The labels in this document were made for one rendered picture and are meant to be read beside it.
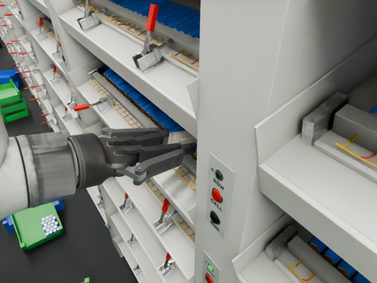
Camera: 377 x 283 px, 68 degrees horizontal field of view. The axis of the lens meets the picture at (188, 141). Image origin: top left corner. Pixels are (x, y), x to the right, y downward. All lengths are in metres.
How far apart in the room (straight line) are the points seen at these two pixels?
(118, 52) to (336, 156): 0.39
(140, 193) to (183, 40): 0.47
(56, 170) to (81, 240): 1.32
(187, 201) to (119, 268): 1.07
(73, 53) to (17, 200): 0.59
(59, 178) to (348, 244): 0.30
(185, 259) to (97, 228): 1.07
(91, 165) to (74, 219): 1.40
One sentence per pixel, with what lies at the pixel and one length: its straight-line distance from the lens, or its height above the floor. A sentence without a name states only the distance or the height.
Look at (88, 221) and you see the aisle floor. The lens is 1.74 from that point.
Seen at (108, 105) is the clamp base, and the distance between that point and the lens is 0.76.
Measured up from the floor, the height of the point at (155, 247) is 0.54.
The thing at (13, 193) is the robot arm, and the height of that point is 1.08.
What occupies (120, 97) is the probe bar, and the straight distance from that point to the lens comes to 0.73.
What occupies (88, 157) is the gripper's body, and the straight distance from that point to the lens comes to 0.38.
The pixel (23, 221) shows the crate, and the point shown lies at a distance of 1.80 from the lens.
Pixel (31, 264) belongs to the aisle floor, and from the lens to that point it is 1.69.
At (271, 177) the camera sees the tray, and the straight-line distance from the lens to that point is 0.27.
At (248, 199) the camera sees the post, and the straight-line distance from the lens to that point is 0.31.
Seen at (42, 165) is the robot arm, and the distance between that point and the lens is 0.36.
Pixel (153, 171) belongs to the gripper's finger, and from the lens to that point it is 0.41.
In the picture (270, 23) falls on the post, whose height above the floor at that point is 1.26.
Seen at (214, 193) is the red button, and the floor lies 1.05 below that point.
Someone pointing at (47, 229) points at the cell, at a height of 0.08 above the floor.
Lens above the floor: 1.31
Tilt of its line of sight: 37 degrees down
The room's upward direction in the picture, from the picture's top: straight up
